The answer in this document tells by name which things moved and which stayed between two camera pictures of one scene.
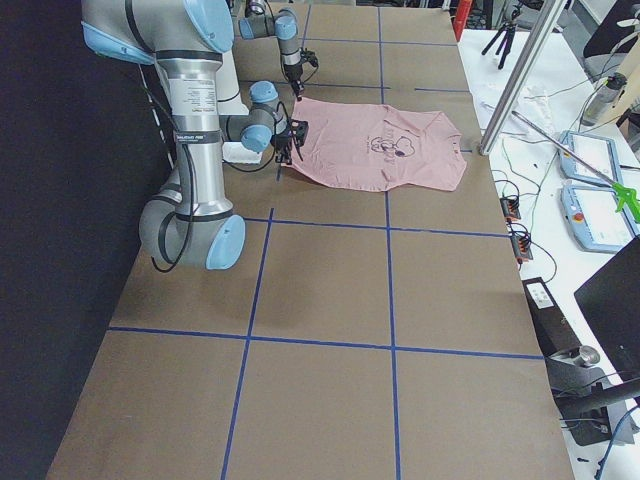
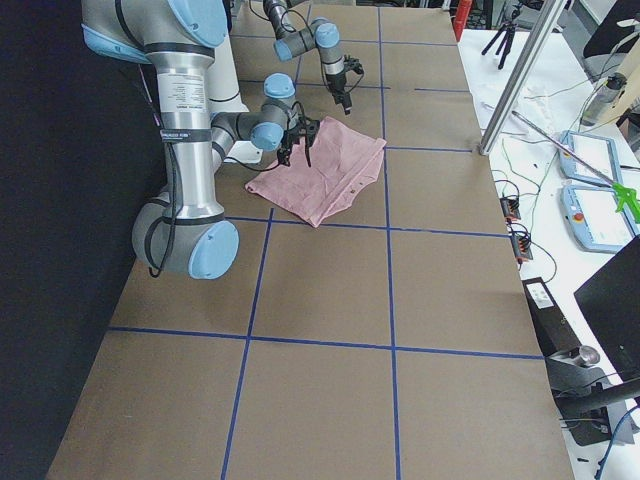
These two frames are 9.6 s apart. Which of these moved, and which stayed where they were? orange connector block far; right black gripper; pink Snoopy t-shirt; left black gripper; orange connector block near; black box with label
Moved: right black gripper; pink Snoopy t-shirt
Stayed: orange connector block far; orange connector block near; black box with label; left black gripper
